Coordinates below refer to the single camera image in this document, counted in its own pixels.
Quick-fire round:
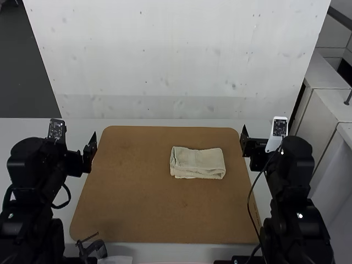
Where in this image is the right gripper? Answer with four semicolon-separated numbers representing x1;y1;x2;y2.
239;124;272;171

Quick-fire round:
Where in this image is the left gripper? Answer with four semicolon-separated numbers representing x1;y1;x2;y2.
65;131;98;178

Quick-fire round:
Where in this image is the pale towel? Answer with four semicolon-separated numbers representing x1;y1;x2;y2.
168;146;227;180

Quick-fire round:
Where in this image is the cork mat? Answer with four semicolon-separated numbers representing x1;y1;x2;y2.
69;125;261;245

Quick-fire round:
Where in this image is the pale cabinet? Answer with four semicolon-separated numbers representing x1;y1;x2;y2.
291;49;352;229

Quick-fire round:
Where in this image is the black clamp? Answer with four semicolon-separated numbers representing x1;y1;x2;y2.
75;232;107;261

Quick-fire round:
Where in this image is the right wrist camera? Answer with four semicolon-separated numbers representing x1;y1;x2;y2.
265;116;289;153

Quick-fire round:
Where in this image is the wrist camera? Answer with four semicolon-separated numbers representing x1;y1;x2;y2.
265;116;289;153
47;118;68;145

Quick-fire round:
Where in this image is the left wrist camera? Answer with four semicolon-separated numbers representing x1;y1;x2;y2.
47;118;68;145

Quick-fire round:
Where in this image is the black cable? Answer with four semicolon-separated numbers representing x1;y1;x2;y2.
51;183;72;208
246;145;284;244

